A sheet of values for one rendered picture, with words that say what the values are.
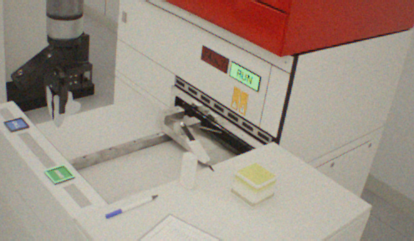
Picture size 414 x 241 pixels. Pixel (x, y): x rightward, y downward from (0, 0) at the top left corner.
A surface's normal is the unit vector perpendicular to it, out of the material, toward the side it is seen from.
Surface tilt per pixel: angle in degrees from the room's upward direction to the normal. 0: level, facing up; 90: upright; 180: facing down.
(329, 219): 0
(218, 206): 0
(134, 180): 0
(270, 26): 90
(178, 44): 90
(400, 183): 90
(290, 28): 90
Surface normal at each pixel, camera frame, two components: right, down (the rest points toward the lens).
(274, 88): -0.75, 0.23
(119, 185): 0.13, -0.87
